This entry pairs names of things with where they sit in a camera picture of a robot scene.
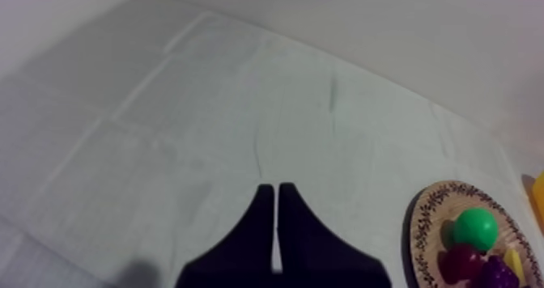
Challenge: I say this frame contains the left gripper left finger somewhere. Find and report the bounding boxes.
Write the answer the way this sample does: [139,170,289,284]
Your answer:
[175,184,276,288]

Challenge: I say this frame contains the green toy pear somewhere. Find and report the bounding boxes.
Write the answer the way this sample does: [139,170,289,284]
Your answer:
[451,207,499,252]

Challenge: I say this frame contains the yellow plastic basket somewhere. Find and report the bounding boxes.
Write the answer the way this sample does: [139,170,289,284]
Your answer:
[529,171,544,233]

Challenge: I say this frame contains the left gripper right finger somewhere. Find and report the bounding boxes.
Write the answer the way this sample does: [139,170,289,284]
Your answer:
[276,181,393,288]

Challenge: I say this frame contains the purple toy grapes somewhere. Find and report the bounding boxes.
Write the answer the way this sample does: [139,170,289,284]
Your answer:
[477,254,521,288]

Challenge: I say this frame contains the yellow toy banana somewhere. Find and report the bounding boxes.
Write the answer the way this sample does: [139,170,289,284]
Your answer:
[504,247,528,286]

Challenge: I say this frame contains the round wooden board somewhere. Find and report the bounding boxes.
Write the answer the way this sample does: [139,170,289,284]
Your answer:
[409,180,543,288]

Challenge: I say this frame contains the small red fruit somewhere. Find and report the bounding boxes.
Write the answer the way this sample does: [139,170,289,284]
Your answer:
[441,244,486,283]

